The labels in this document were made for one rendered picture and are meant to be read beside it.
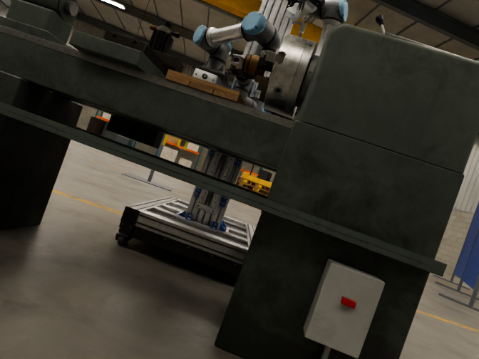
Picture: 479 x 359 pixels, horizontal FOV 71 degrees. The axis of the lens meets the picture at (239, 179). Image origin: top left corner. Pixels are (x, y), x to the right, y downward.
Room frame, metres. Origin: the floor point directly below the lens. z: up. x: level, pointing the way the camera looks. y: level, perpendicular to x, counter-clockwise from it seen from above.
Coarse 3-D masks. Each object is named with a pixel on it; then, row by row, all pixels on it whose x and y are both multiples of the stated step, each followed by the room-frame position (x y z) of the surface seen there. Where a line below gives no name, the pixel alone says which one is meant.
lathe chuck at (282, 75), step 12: (288, 36) 1.32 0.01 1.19; (288, 48) 1.28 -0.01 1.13; (300, 48) 1.28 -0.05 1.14; (288, 60) 1.27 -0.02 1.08; (276, 72) 1.28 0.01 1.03; (288, 72) 1.27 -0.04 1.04; (276, 84) 1.30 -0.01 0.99; (288, 84) 1.29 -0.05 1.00; (276, 96) 1.33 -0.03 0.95; (276, 108) 1.40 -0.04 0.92
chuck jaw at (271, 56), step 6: (270, 54) 1.30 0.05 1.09; (276, 54) 1.30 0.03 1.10; (282, 54) 1.28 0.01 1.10; (264, 60) 1.35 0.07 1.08; (270, 60) 1.30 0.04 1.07; (276, 60) 1.28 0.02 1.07; (282, 60) 1.28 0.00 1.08; (258, 66) 1.39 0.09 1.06; (264, 66) 1.37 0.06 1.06; (270, 66) 1.35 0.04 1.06
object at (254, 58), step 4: (248, 56) 1.42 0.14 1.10; (252, 56) 1.41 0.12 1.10; (256, 56) 1.41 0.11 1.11; (260, 56) 1.41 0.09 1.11; (244, 60) 1.41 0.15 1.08; (248, 60) 1.41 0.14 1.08; (252, 60) 1.41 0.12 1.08; (256, 60) 1.40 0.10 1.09; (244, 64) 1.42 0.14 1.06; (248, 64) 1.42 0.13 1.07; (252, 64) 1.41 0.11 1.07; (256, 64) 1.40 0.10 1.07; (244, 68) 1.43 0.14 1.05; (248, 68) 1.42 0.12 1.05; (252, 68) 1.41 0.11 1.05; (256, 68) 1.40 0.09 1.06; (248, 72) 1.44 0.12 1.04; (252, 72) 1.43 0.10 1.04; (256, 72) 1.43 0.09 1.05; (260, 72) 1.42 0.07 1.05; (264, 72) 1.47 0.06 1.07
